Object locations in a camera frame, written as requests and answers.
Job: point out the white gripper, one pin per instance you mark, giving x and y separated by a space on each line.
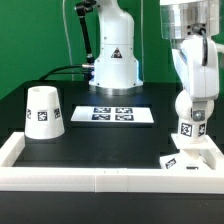
200 82

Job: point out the white lamp bulb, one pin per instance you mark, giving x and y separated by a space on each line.
188 130

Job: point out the white lamp base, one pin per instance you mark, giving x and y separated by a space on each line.
191 156

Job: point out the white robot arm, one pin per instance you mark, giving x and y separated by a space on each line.
189 25

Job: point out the white lamp shade cone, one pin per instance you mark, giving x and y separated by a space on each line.
43 113

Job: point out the white marker plate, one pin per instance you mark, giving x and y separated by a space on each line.
112 114

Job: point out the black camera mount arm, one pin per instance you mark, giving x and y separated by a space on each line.
82 8

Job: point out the white frame wall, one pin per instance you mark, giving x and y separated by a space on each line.
14 178

